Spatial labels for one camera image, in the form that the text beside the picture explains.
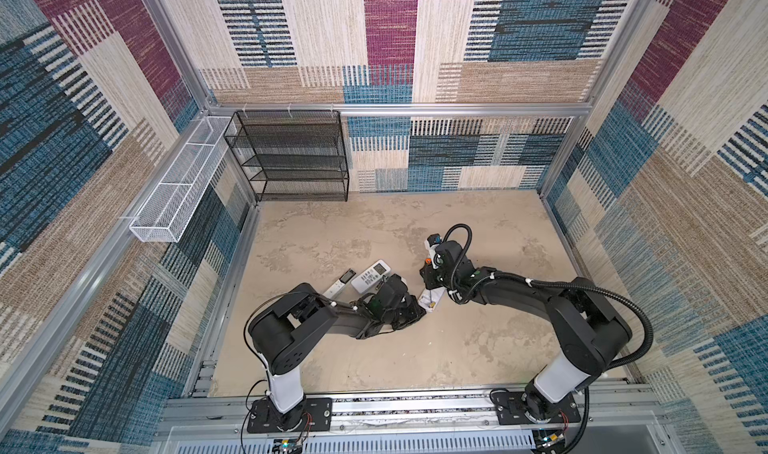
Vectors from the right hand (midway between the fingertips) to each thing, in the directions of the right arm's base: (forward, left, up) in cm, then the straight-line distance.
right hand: (426, 273), depth 92 cm
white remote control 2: (+1, +18, -4) cm, 18 cm away
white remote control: (-6, -1, -4) cm, 7 cm away
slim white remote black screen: (-1, +27, -3) cm, 27 cm away
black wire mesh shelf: (+43, +45, +13) cm, 63 cm away
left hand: (-10, 0, -2) cm, 11 cm away
